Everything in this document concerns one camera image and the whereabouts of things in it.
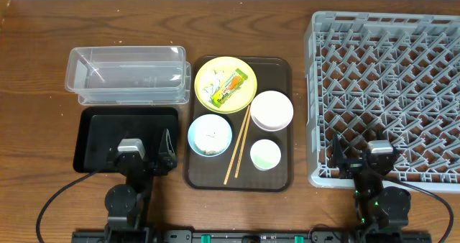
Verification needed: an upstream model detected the grey plastic dishwasher rack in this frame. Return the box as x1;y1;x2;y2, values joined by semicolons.
304;12;459;193

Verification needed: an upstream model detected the left wooden chopstick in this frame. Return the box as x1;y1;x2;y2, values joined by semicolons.
224;105;250;185

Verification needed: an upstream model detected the pile of cooked rice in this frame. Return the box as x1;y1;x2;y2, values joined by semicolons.
195;122;229;155

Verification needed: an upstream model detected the wooden chopstick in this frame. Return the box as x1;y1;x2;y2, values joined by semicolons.
234;105;250;178
224;105;250;185

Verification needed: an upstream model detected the dark brown serving tray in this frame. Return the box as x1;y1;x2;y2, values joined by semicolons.
184;57;293;192

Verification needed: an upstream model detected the right wooden chopstick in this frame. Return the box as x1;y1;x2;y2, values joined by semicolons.
234;105;250;178

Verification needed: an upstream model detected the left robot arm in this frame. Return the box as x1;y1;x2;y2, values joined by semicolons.
103;129;177;242

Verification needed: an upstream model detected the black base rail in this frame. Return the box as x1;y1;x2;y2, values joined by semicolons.
70;229;433;243

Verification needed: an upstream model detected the green snack wrapper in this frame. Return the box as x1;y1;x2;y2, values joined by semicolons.
211;68;248;108

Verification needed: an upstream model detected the light blue bowl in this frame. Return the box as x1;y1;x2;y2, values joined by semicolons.
188;114;233;157

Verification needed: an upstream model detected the black plastic tray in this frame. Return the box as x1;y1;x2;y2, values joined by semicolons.
73;106;179;173

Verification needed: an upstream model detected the small white green cup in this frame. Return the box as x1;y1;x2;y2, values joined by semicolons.
250;139;281;171

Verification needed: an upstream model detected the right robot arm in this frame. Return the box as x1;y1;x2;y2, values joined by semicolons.
328;134;411;242

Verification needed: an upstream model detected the yellow plastic plate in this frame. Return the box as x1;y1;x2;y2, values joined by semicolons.
194;56;257;114

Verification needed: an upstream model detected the pink white bowl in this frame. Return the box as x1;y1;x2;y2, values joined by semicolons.
250;91;294;132

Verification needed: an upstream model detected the clear plastic bin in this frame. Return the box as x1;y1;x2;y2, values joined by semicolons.
65;46;191;106

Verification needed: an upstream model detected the white tissue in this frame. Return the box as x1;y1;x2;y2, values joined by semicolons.
203;70;224;100

